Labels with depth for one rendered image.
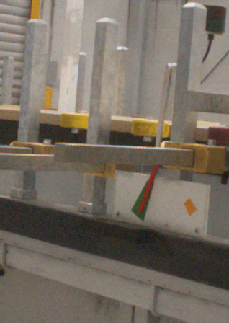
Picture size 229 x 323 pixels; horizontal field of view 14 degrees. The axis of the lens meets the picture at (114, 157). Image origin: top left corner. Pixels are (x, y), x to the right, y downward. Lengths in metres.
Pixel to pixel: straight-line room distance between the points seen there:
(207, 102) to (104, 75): 0.60
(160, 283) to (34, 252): 0.42
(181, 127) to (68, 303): 0.81
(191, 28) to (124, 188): 0.35
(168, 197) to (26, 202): 0.44
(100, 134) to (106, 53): 0.17
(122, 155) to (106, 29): 0.42
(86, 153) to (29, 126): 0.60
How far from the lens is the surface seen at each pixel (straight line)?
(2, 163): 1.74
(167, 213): 1.76
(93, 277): 1.98
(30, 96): 2.12
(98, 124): 1.93
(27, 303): 2.56
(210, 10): 1.78
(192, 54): 1.75
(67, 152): 1.51
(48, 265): 2.10
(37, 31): 2.13
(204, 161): 1.70
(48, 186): 2.41
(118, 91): 3.53
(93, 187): 1.93
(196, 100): 1.35
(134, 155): 1.61
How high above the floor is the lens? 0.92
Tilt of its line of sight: 3 degrees down
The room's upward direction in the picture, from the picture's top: 5 degrees clockwise
